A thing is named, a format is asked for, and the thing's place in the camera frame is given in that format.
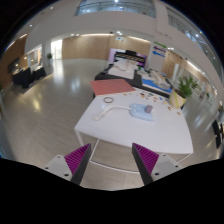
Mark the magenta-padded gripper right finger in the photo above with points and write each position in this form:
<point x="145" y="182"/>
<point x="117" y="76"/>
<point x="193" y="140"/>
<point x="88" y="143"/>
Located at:
<point x="150" y="163"/>

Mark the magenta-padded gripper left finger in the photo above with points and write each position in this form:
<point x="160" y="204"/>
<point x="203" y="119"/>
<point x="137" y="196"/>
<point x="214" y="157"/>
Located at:
<point x="75" y="161"/>

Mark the light blue white power strip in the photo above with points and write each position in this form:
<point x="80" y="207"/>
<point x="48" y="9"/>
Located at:
<point x="140" y="113"/>

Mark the sheet of colourful stickers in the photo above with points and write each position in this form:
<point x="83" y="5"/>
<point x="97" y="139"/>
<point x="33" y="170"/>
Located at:
<point x="148" y="95"/>

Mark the group of black chairs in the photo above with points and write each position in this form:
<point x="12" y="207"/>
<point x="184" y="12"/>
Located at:
<point x="26" y="76"/>
<point x="218" y="133"/>

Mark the potted plant in striped pot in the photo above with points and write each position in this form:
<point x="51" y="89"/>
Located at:
<point x="181" y="91"/>

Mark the black display platform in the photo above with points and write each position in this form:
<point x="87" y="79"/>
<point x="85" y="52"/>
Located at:
<point x="136" y="81"/>

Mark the pink flat board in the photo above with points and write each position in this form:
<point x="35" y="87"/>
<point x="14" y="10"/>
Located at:
<point x="111" y="87"/>

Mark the white architectural model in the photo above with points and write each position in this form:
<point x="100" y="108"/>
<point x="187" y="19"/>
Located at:
<point x="121" y="70"/>

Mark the small green potted plant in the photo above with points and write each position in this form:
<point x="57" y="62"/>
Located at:
<point x="49" y="57"/>

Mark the black piano with purple screen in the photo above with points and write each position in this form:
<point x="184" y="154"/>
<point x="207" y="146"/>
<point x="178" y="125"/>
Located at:
<point x="130" y="57"/>

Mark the arrow direction sign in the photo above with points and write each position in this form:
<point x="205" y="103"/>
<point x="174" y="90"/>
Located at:
<point x="159" y="51"/>

